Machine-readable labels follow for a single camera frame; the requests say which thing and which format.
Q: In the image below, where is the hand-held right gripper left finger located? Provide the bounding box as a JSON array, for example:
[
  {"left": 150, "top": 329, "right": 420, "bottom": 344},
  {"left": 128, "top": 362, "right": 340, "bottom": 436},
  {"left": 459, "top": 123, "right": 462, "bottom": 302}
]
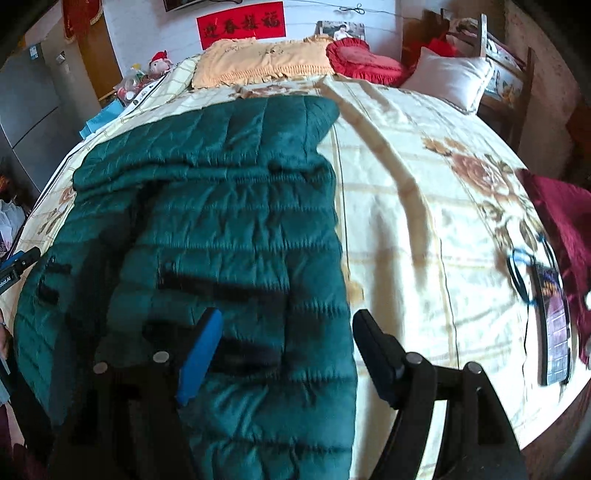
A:
[{"left": 51, "top": 307, "right": 225, "bottom": 480}]

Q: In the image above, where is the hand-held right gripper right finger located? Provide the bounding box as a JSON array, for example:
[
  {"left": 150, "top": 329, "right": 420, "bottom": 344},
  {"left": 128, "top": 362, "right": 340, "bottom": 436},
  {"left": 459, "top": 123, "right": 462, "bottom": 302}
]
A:
[{"left": 352, "top": 308, "right": 529, "bottom": 480}]

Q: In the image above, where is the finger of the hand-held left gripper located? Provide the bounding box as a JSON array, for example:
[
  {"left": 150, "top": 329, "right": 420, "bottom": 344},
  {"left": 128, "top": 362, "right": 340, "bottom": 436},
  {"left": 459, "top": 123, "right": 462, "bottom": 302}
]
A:
[{"left": 0, "top": 247, "right": 41, "bottom": 274}]

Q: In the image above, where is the green quilted puffer jacket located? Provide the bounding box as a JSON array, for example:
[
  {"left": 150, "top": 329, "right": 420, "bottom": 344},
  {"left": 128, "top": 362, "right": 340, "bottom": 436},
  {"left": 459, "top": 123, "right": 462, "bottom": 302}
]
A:
[{"left": 13, "top": 95, "right": 358, "bottom": 480}]

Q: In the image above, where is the person's left forearm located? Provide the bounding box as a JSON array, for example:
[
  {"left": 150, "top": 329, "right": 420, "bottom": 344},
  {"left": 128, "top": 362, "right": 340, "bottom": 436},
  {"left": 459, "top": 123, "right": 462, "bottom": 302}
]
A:
[{"left": 0, "top": 318, "right": 12, "bottom": 370}]

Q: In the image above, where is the white plastic bag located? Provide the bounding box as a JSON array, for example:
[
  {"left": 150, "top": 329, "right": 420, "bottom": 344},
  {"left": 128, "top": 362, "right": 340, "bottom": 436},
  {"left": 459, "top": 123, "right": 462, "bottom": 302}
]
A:
[{"left": 0, "top": 198, "right": 26, "bottom": 259}]

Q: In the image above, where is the grey refrigerator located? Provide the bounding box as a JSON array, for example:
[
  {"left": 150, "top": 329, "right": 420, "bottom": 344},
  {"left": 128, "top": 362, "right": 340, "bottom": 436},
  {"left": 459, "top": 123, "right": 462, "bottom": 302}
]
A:
[{"left": 0, "top": 39, "right": 84, "bottom": 195}]

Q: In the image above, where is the light blue bag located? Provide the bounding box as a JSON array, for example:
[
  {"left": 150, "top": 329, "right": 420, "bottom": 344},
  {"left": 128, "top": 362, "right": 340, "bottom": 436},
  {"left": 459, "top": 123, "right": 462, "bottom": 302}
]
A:
[{"left": 78, "top": 102, "right": 125, "bottom": 139}]

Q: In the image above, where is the floral cream bedsheet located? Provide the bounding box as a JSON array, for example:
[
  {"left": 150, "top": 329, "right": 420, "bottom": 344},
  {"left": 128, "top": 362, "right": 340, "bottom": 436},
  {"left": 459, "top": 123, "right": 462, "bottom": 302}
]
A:
[{"left": 0, "top": 55, "right": 585, "bottom": 480}]

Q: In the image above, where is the wooden door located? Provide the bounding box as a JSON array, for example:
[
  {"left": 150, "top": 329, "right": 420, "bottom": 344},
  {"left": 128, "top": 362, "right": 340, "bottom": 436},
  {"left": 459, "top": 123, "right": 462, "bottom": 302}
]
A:
[{"left": 81, "top": 23, "right": 122, "bottom": 97}]

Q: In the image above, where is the dark red blanket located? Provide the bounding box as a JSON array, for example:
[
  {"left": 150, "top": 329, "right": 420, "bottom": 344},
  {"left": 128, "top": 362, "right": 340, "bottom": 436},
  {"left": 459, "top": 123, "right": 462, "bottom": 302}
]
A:
[{"left": 516, "top": 168, "right": 591, "bottom": 365}]

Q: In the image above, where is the pink plush toy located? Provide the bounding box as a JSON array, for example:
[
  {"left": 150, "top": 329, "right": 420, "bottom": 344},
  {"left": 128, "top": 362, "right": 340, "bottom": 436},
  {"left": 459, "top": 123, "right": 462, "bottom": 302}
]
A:
[{"left": 147, "top": 51, "right": 174, "bottom": 77}]

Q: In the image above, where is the red fringed hanging pennant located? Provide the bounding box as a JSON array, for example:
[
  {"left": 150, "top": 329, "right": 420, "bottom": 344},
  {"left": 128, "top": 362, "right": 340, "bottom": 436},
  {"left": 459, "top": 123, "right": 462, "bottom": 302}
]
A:
[{"left": 62, "top": 0, "right": 105, "bottom": 44}]

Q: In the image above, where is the white pillow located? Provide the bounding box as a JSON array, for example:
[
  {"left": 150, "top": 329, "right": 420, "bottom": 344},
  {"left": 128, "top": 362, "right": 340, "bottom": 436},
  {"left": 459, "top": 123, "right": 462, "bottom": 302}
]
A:
[{"left": 401, "top": 46, "right": 495, "bottom": 115}]

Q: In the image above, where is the red heart-shaped pillow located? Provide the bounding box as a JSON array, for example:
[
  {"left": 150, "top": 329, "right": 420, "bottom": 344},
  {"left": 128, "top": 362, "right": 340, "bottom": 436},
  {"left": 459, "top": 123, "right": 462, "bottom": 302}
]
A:
[{"left": 325, "top": 38, "right": 407, "bottom": 88}]

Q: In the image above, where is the wooden chair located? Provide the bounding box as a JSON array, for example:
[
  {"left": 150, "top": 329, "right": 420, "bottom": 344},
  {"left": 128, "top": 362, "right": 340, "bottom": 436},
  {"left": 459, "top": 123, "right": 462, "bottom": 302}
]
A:
[{"left": 416, "top": 9, "right": 536, "bottom": 153}]

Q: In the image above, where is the yellow frilled pillow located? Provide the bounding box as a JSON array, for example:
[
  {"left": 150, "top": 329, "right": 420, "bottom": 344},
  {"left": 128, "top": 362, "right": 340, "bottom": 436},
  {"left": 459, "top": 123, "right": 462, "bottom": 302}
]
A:
[{"left": 191, "top": 36, "right": 335, "bottom": 89}]

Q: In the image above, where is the red cloth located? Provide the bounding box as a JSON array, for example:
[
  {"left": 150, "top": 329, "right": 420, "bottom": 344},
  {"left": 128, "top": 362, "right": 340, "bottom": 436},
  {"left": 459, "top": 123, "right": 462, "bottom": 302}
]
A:
[{"left": 411, "top": 37, "right": 458, "bottom": 58}]

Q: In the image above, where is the framed photo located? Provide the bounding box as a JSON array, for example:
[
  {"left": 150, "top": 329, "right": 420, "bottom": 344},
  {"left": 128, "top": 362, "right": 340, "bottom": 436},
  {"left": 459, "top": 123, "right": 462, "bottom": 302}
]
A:
[{"left": 316, "top": 21, "right": 366, "bottom": 42}]

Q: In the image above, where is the smartphone with blue lanyard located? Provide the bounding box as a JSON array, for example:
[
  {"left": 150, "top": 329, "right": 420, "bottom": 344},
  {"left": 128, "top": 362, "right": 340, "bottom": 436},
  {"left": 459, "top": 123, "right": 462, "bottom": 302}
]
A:
[{"left": 505, "top": 244, "right": 573, "bottom": 387}]

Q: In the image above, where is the wall-mounted television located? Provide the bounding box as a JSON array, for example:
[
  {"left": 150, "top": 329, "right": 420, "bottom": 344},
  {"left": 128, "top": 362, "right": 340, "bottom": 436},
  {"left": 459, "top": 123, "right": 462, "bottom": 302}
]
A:
[{"left": 164, "top": 0, "right": 243, "bottom": 12}]

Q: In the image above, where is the red wall banner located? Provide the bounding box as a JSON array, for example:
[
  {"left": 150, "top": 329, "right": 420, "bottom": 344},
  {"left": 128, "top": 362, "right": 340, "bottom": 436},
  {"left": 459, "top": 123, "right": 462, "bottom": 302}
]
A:
[{"left": 196, "top": 1, "right": 286, "bottom": 51}]

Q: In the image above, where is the black wall cable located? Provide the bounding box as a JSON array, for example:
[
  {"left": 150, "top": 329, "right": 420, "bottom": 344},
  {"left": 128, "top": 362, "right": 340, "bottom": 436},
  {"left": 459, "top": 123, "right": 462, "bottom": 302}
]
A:
[{"left": 323, "top": 2, "right": 398, "bottom": 19}]

